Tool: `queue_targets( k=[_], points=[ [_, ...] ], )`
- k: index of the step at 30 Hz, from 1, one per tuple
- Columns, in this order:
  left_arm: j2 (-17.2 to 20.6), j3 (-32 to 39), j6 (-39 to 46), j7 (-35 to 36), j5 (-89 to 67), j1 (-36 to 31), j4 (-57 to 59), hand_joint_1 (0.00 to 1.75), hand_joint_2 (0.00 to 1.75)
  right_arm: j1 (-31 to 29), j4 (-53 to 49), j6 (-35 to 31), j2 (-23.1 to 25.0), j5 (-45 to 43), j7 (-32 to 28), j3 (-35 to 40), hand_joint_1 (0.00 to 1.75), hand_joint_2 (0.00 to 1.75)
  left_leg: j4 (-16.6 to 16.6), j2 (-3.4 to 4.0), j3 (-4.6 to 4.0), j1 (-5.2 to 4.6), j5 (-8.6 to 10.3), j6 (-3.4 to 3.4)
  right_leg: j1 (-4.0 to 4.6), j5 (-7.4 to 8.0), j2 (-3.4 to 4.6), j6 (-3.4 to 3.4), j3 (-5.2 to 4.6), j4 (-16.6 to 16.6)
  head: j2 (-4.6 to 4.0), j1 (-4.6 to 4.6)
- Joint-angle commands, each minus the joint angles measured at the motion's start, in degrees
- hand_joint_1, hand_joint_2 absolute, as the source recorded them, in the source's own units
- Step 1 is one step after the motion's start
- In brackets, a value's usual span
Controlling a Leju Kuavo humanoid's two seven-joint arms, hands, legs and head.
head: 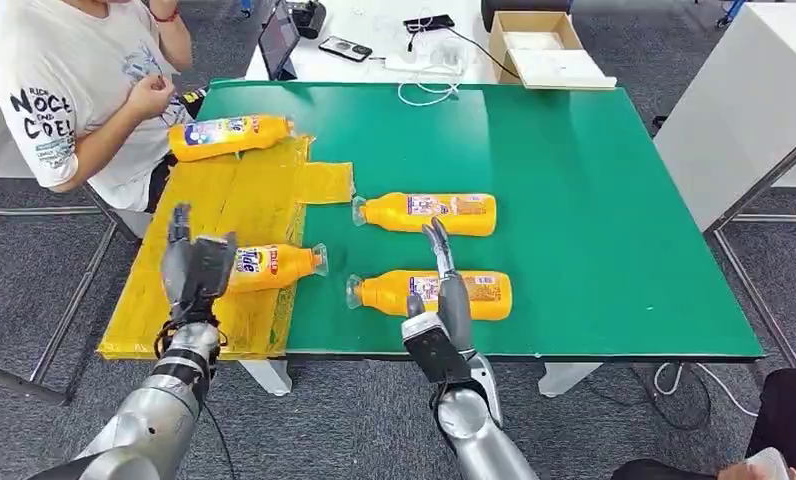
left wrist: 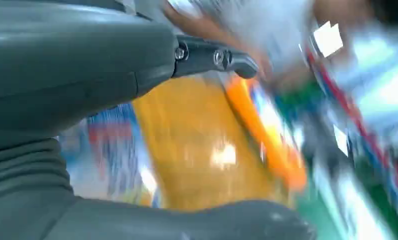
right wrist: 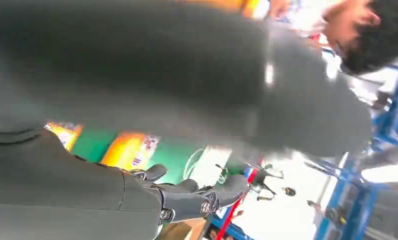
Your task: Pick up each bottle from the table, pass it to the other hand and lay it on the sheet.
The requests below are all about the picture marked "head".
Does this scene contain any black camera device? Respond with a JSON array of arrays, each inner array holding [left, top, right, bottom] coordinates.
[[287, 0, 328, 40]]

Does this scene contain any yellow plastic sheet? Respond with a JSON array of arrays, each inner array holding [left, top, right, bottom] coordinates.
[[96, 135, 356, 362]]

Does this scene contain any person's right hand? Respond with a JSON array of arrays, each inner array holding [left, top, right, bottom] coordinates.
[[124, 74, 177, 123]]

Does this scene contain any person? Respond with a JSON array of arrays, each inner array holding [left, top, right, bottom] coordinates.
[[0, 0, 207, 213], [609, 368, 796, 480]]

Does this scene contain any white floor cable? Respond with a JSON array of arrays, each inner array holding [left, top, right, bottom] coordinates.
[[652, 361, 760, 419]]

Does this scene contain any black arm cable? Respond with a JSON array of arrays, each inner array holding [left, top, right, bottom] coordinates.
[[154, 316, 230, 362]]

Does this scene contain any orange detergent bottle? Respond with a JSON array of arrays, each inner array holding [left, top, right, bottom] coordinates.
[[167, 113, 297, 164], [225, 243, 330, 296], [344, 269, 514, 323], [351, 192, 499, 238]]

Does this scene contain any black phone with cable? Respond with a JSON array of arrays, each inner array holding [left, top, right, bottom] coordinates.
[[402, 13, 457, 34]]

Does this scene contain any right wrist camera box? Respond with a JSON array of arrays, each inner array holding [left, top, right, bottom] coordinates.
[[401, 312, 473, 386]]

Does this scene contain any white foam board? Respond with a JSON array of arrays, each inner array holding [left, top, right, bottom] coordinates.
[[507, 47, 618, 91]]

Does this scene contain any dark tablet on stand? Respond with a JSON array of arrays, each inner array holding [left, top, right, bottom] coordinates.
[[257, 0, 302, 82]]

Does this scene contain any thin black cable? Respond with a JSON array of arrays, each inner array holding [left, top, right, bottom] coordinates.
[[407, 25, 522, 81]]

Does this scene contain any white table with steel frame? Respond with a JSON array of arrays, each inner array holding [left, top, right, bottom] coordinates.
[[0, 62, 141, 407], [652, 0, 796, 372]]

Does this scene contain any small white object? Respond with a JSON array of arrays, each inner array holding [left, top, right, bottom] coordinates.
[[744, 448, 791, 480]]

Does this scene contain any white table leg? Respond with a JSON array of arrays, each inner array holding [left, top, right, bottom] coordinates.
[[238, 360, 293, 397], [538, 362, 603, 399]]

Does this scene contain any white power strip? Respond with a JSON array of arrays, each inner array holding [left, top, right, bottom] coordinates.
[[383, 38, 469, 75]]

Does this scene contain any white looped cable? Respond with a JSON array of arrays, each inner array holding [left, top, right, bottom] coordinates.
[[396, 71, 466, 107]]

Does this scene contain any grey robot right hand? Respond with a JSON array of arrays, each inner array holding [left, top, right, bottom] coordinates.
[[405, 217, 477, 356]]

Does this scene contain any black smartphone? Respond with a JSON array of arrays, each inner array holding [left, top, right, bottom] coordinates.
[[317, 34, 374, 64]]

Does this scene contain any open cardboard box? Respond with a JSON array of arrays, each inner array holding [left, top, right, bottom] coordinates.
[[487, 9, 618, 92]]

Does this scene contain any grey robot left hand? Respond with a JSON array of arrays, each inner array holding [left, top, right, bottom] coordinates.
[[160, 201, 198, 309]]

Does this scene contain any green table mat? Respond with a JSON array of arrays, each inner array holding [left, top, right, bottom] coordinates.
[[195, 79, 767, 364]]

